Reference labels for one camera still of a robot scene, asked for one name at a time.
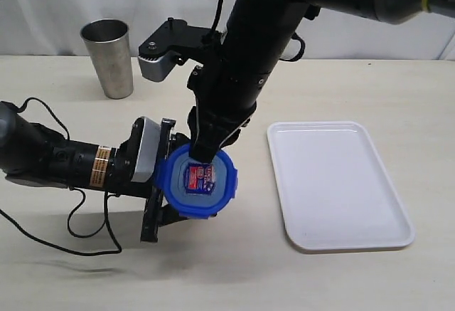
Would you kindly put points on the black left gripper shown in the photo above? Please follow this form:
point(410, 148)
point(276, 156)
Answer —
point(119, 182)

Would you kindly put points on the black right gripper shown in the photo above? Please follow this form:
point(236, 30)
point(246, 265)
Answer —
point(224, 84)

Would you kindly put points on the blue plastic lid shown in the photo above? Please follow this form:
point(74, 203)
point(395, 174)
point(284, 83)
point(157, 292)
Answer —
point(195, 189)

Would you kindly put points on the white rectangular tray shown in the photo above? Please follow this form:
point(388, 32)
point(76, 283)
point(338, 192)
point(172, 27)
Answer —
point(334, 190)

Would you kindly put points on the stainless steel cup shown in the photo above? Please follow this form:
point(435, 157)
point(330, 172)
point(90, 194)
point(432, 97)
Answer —
point(107, 42)

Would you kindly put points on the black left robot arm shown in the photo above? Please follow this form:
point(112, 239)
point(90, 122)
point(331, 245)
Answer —
point(35, 155)

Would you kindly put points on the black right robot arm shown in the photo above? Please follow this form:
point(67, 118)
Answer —
point(271, 24)

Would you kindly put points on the white backdrop curtain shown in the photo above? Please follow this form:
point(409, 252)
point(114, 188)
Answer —
point(52, 27)

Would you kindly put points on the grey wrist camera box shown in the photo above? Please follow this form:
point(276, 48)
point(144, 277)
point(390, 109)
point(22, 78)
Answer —
point(157, 69)
point(148, 147)

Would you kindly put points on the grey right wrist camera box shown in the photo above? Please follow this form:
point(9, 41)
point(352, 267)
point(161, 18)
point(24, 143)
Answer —
point(157, 69)

